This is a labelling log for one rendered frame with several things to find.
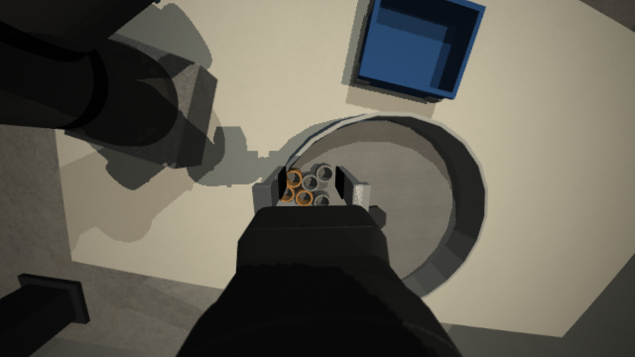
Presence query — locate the blue open crate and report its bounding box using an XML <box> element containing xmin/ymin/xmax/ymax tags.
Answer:
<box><xmin>352</xmin><ymin>0</ymin><xmax>486</xmax><ymax>103</ymax></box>

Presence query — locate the bronze bushing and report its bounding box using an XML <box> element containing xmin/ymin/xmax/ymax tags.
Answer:
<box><xmin>296</xmin><ymin>187</ymin><xmax>313</xmax><ymax>206</ymax></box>
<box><xmin>281</xmin><ymin>186</ymin><xmax>296</xmax><ymax>202</ymax></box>
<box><xmin>287</xmin><ymin>168</ymin><xmax>303</xmax><ymax>187</ymax></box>

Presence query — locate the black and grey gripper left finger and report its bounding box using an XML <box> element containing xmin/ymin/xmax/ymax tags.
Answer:
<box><xmin>252</xmin><ymin>167</ymin><xmax>287</xmax><ymax>214</ymax></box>

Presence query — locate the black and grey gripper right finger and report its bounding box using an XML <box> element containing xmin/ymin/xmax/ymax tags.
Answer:
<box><xmin>335</xmin><ymin>166</ymin><xmax>371</xmax><ymax>212</ymax></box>

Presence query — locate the dark grey metal bushing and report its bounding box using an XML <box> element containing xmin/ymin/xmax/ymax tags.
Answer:
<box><xmin>314</xmin><ymin>190</ymin><xmax>330</xmax><ymax>206</ymax></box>
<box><xmin>302</xmin><ymin>172</ymin><xmax>319</xmax><ymax>191</ymax></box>
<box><xmin>316</xmin><ymin>163</ymin><xmax>334</xmax><ymax>182</ymax></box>

